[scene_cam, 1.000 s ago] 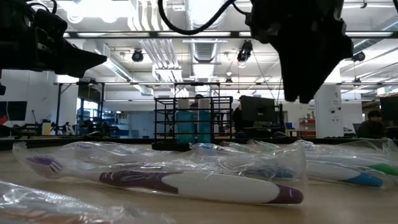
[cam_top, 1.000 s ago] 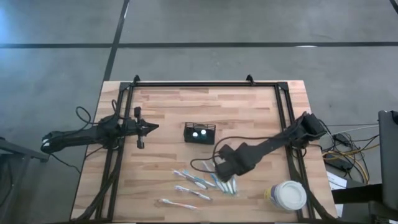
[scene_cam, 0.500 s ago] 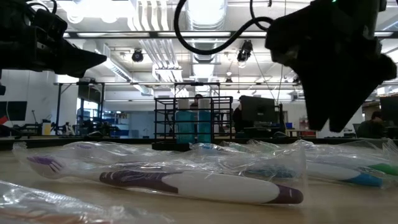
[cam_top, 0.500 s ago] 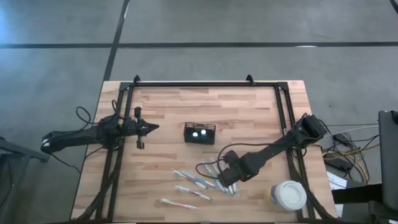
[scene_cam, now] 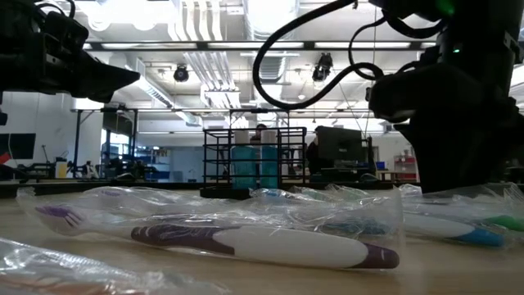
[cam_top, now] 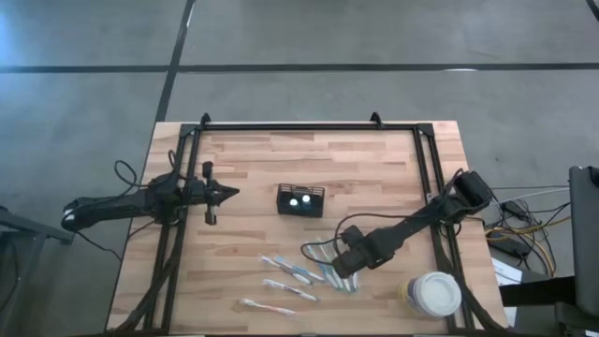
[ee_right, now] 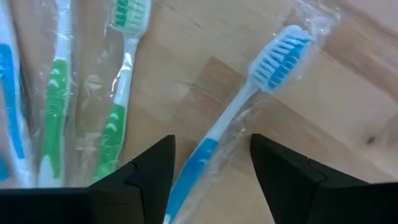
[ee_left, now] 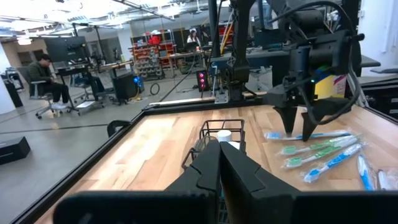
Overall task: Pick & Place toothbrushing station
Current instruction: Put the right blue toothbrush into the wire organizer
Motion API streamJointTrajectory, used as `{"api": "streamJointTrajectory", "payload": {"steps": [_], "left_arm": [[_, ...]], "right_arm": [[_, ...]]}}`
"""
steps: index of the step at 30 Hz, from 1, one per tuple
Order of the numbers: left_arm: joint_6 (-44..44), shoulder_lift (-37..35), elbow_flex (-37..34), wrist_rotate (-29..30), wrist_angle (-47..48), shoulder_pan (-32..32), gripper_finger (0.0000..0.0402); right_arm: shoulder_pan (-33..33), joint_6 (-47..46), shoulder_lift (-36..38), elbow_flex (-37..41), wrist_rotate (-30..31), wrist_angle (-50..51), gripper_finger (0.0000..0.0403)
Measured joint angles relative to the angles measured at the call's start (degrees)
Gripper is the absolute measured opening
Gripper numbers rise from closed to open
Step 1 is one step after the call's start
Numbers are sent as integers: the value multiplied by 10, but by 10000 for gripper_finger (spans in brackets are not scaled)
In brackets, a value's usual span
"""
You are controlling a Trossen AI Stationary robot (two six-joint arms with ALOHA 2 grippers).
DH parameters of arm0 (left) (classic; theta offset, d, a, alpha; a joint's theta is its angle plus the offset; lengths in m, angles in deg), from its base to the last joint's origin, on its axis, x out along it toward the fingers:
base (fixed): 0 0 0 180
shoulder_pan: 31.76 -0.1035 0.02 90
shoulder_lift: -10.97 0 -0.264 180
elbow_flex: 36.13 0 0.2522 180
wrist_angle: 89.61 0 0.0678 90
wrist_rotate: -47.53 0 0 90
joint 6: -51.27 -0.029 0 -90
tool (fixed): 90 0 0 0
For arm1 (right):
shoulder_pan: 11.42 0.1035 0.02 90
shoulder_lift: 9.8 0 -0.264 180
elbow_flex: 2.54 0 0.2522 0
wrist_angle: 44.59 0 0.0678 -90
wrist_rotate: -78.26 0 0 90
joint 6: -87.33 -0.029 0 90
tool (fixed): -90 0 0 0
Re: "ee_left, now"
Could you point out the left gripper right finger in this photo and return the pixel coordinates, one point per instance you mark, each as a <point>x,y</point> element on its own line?
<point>245,186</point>

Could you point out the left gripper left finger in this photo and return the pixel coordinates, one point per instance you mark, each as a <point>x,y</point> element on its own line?
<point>202,171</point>

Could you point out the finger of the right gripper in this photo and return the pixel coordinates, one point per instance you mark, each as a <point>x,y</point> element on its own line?
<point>287,119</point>
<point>308,124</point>

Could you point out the blue white toothbrush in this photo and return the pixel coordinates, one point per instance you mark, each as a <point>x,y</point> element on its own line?
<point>275,135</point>
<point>314,174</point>
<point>367,177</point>

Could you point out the green white toothbrush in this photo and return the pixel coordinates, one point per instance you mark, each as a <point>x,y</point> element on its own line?
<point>289,150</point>
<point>294,161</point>

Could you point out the teal mouthwash bottle white cap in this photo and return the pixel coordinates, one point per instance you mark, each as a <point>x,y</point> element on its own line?
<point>224,136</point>

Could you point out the purple white toothbrush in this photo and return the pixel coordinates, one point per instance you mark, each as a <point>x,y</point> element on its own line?
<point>387,180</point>

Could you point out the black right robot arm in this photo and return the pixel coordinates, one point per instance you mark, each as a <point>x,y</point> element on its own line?
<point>311,21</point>

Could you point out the yellow poster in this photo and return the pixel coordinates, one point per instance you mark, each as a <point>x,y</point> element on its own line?
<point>325,90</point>

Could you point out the black drawer cabinet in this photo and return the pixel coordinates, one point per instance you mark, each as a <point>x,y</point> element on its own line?
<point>382,96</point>

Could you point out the computer tower red lights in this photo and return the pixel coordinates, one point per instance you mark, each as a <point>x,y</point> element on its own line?
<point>202,81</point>

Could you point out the black computer tower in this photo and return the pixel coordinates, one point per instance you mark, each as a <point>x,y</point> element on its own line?
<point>124,88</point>

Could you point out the red parts shelf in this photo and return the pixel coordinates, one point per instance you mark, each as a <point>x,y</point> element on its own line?
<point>146,62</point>

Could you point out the person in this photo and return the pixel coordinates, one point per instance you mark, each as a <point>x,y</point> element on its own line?
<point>40,71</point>
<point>193,39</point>

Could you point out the wooden desk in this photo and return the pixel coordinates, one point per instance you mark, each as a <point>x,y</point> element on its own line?
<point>118,64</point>

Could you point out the black monitor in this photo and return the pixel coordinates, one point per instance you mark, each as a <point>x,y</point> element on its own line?
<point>65,49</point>

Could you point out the grey office chair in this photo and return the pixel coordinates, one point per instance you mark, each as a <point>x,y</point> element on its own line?
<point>37,90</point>

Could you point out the black box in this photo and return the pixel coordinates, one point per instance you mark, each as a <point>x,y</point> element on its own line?
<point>12,151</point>

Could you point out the black table frame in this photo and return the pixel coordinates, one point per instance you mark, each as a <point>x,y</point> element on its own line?
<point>202,109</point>

